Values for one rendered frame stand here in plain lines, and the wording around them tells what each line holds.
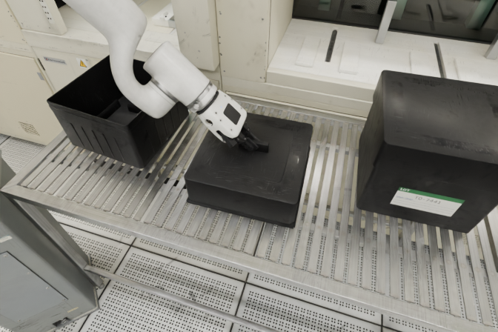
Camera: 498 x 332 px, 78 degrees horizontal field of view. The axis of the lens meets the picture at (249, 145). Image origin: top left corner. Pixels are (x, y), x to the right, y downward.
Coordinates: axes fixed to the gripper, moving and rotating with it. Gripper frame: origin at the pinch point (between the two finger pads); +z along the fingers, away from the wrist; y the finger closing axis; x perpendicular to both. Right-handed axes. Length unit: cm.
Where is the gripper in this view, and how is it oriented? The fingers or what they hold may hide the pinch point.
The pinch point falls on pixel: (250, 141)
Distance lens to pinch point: 81.1
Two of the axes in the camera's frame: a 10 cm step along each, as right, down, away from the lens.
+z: 6.8, 6.3, 3.8
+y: 2.7, -7.0, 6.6
